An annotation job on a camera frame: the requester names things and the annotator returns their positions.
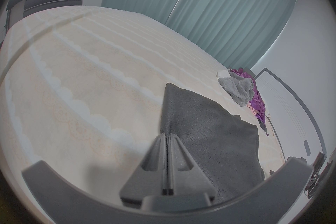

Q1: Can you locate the black lace garment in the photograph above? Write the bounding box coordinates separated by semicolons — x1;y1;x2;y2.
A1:
258;119;270;137

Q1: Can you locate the bed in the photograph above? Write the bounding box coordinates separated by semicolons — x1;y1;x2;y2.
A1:
0;5;327;193

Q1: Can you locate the black T-shirt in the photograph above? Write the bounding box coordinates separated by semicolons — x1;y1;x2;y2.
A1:
160;82;265;198

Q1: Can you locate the grey garment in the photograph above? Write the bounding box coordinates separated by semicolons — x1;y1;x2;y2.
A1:
218;71;256;107

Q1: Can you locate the pink garment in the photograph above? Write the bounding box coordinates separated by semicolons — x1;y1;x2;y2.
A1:
247;102;260;115

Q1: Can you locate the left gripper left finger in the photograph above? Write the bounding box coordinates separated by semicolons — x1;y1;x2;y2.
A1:
119;133;168;204

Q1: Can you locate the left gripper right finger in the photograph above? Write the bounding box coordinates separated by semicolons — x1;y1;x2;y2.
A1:
167;133;217;204

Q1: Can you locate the purple satin garment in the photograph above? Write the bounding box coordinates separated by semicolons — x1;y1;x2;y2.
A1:
228;68;267;124

